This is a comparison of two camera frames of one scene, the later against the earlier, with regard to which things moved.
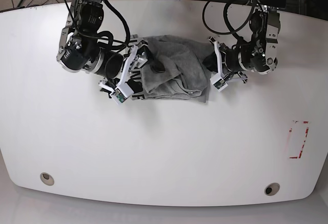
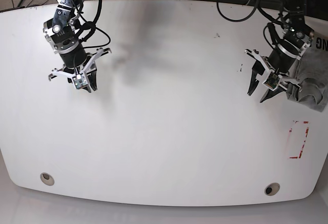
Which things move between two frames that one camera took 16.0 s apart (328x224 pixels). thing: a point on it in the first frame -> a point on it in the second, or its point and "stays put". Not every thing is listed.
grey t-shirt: x=185 y=77 -> x=311 y=73
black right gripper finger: x=210 y=62 -> x=258 y=68
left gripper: x=138 y=57 -> x=89 y=67
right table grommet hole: x=272 y=189 stays put
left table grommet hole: x=47 y=179 stays put
